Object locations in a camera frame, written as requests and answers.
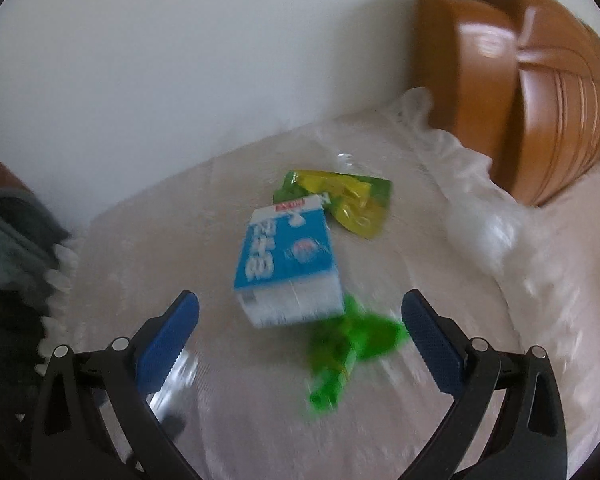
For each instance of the grey blue cloth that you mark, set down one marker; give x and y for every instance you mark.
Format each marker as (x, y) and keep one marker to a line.
(15, 235)

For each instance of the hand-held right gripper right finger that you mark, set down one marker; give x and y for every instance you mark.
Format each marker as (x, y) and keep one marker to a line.
(432, 340)

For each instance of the plain wooden headboard panel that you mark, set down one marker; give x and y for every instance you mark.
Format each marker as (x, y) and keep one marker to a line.
(460, 70)

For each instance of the carved wooden headboard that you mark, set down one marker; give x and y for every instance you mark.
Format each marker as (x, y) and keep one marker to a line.
(570, 100)

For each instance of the bright green plastic wrapper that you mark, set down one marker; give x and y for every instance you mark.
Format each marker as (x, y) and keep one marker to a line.
(360, 335)

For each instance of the blue white milk carton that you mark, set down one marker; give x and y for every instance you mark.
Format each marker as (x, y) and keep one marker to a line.
(285, 260)

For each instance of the bed with pink sheet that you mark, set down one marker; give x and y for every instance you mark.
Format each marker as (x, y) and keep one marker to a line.
(570, 285)

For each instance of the clear plastic scrap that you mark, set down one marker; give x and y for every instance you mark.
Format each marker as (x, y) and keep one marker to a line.
(347, 160)

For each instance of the yellow green snack packet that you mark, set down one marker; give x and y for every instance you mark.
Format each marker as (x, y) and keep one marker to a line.
(350, 200)

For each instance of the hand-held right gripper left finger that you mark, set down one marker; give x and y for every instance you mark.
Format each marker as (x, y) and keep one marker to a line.
(167, 340)

